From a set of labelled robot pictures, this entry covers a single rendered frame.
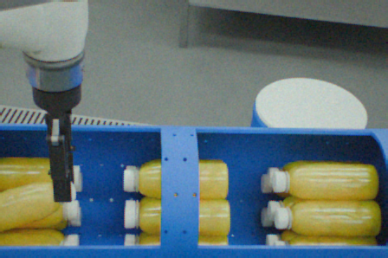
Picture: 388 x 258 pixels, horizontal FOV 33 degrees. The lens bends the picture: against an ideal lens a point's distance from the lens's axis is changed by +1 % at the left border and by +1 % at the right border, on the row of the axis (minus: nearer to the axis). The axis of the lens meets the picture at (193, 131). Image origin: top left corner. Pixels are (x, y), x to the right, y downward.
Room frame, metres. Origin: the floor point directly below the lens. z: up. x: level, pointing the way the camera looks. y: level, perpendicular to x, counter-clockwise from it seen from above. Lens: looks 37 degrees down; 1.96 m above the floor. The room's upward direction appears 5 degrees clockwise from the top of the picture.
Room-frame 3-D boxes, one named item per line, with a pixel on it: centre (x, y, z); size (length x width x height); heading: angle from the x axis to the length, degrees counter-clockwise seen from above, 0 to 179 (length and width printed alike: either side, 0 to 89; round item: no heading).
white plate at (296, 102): (1.35, -0.29, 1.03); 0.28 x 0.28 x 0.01
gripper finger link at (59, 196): (0.82, 0.22, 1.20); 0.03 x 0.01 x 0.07; 96
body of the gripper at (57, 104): (0.84, 0.22, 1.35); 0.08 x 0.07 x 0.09; 6
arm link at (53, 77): (0.84, 0.22, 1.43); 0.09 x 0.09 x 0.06
